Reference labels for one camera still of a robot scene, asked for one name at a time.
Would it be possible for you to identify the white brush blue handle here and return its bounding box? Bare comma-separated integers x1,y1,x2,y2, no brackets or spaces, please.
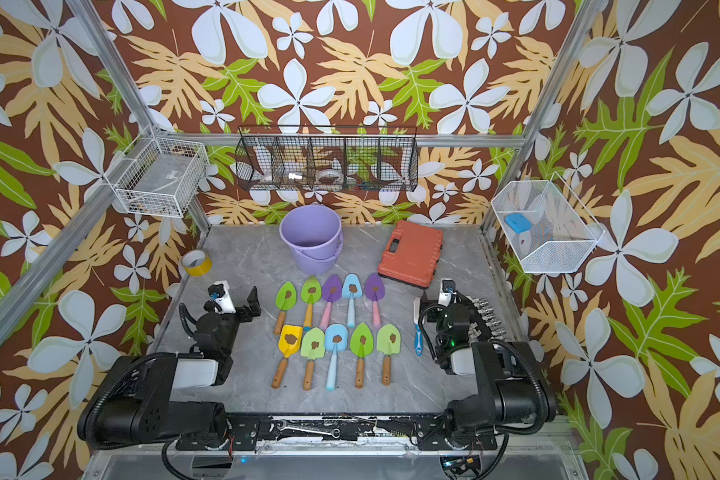
412,297,423,356

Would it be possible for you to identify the yellow square trowel wooden handle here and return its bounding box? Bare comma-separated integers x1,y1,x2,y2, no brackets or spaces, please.
271,325,303,389

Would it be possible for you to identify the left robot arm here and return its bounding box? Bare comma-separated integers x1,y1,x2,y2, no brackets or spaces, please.
77,283,261,450

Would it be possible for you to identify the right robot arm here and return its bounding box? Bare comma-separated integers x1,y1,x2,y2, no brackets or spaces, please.
413,292,557,451

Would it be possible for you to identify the green square trowel right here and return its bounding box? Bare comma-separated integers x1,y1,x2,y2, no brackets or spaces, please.
376,324,401,386

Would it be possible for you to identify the light blue round trowel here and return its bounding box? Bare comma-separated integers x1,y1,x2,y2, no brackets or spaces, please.
325,324,348,391

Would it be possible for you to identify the purple plastic bucket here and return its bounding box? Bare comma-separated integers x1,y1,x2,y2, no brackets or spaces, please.
279,204,344,275

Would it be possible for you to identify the black socket bit rack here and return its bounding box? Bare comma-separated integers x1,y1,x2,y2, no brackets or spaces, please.
462,296,509,344

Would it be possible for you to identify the yellow tape roll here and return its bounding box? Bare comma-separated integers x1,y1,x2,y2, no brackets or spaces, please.
181,249,213,277

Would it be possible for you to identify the red plastic tool case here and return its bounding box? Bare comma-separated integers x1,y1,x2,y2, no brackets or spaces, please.
377,220,444,289

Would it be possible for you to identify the blue object in basket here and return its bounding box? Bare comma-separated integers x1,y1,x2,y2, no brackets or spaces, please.
505,212,533,234

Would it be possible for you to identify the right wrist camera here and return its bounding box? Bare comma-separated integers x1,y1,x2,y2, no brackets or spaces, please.
438,278,457,307

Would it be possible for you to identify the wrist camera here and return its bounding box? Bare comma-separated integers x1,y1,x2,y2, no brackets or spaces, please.
208,280,236,314
438,278,457,307

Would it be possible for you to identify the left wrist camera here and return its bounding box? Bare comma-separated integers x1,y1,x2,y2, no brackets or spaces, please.
208,280,236,314

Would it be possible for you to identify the purple trowel pink handle right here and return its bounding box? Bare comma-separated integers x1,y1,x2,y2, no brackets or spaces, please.
365,273,385,329

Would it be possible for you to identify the purple trowel pink handle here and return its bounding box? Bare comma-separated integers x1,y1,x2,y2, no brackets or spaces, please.
365,273,385,329
319,274,342,330

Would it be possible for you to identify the green pointed trowel wooden handle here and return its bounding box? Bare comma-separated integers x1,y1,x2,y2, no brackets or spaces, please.
350,323,374,389

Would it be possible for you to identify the green square trowel wooden handle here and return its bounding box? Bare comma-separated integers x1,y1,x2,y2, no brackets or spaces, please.
300,328,325,391

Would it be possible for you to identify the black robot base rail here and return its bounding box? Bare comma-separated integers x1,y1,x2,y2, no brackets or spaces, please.
176,413,499,452

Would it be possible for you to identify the green trowel yellow handle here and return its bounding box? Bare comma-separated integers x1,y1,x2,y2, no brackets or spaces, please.
301,276,322,331

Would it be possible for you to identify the white wire basket left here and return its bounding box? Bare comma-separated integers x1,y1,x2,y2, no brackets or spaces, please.
105,127,209,218

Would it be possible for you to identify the black wire basket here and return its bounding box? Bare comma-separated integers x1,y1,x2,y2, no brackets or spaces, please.
233,125,420,192

